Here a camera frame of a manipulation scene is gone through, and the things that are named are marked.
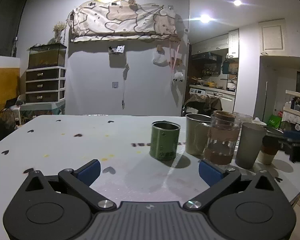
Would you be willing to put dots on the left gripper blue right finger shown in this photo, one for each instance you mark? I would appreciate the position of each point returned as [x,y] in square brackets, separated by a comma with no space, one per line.
[221,183]

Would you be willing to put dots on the green tin can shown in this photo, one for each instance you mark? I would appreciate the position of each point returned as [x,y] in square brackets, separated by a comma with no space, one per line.
[164,140]

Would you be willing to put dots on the dried flower bouquet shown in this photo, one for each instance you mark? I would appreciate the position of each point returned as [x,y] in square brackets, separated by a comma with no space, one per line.
[58,29]

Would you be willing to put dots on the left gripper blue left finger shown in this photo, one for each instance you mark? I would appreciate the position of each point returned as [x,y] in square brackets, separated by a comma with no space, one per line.
[77,183]

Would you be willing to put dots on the cartoon patterned cloth cover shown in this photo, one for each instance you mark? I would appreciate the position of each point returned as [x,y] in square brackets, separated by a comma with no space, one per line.
[121,20]

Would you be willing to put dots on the brown white paper cup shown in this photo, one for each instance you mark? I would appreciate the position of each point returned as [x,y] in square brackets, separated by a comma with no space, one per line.
[269,148]

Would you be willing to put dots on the brown jacket on chair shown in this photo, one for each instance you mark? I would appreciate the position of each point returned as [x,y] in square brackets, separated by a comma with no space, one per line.
[204,104]

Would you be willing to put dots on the clear glass cup brown bands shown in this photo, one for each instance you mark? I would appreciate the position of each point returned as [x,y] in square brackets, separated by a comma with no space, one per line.
[222,136]

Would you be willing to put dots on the grey metal tumbler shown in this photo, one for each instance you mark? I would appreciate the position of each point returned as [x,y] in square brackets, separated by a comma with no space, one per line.
[197,126]

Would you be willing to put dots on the white three-drawer cabinet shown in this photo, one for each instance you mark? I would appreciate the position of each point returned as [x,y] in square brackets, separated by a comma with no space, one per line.
[45,85]

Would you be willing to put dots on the small white sheep plush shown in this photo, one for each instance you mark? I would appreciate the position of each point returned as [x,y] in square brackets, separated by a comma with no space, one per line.
[178,77]

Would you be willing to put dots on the green shopping bag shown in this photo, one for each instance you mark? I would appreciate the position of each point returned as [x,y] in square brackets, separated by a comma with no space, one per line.
[274,121]

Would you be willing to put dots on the white washing machine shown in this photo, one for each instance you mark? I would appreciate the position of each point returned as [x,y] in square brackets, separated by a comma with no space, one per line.
[197,91]

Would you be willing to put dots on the glass fish tank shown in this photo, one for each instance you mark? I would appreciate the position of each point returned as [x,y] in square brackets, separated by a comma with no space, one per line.
[48,55]

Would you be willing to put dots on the grey metal cup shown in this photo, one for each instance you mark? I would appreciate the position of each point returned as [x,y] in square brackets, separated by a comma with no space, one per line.
[249,144]

